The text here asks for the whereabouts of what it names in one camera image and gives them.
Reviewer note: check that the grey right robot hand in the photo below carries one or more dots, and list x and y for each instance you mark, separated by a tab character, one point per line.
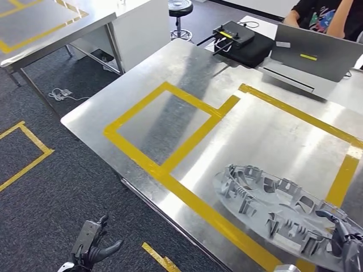
353	251

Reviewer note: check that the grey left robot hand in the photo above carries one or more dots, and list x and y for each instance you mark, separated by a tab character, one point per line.
87	240

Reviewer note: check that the grey plastic wheel hubcap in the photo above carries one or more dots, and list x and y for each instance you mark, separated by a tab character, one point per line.
283	214

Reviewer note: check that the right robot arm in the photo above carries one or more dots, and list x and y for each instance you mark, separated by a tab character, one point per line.
286	268

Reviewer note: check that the yellow workbench tape outline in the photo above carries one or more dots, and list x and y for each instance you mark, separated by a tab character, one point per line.
192	140

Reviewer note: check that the steel workbench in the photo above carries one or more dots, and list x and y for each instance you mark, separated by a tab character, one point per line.
255	131

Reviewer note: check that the yellow floor tape square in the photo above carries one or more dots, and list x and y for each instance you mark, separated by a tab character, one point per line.
161	259
45	149

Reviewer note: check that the grey laptop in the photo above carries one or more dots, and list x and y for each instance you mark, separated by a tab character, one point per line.
312	49

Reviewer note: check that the white cabinet panel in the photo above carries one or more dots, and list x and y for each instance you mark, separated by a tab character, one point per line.
142	34

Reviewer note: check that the yellow table tape outline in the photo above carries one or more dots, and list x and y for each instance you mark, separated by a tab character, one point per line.
4	47

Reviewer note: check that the steel table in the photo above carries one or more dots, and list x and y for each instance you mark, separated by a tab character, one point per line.
42	22

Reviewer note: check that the black carry case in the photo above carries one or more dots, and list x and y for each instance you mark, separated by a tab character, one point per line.
252	54

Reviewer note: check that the person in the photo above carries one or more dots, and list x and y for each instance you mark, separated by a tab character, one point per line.
320	15

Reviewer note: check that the black round stool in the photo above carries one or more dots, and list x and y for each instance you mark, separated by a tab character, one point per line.
180	7

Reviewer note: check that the black router with antennas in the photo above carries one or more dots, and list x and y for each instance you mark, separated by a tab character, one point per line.
235	34

